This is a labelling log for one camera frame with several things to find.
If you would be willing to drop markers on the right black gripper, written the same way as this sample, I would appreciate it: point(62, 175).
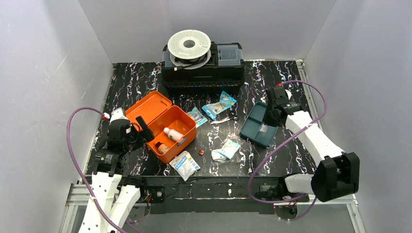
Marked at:
point(274, 113)

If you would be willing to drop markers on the brown medicine bottle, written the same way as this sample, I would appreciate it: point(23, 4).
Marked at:
point(161, 148)

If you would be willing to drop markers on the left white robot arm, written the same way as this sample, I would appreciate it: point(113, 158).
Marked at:
point(113, 196)

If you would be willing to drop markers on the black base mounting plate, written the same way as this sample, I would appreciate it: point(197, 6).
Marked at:
point(170, 194)

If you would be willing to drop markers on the black plastic toolbox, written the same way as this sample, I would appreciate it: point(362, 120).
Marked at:
point(220, 69)

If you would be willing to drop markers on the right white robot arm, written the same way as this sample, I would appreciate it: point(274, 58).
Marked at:
point(337, 172)

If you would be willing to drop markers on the white medicine bottle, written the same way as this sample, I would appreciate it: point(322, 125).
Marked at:
point(173, 134)

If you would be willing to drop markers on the teal divided tray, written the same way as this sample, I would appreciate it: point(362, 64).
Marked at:
point(255, 130)

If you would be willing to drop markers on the blue cotton swab packet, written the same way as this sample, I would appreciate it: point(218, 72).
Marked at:
point(225, 102)

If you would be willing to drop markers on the orange medicine box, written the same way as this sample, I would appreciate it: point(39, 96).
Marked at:
point(158, 112)

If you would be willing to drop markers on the small scissors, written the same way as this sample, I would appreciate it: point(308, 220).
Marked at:
point(231, 116)

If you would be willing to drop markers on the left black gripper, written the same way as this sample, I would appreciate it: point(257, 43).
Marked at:
point(134, 132)

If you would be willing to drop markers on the small teal packet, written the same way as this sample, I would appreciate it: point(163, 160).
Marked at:
point(197, 116)

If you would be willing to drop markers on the clear bag with teal packet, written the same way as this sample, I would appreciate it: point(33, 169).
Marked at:
point(229, 150)

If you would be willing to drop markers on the white blue medicine sachet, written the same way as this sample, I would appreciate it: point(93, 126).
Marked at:
point(184, 165)

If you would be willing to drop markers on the white filament spool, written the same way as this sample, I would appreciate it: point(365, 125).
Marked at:
point(189, 49)

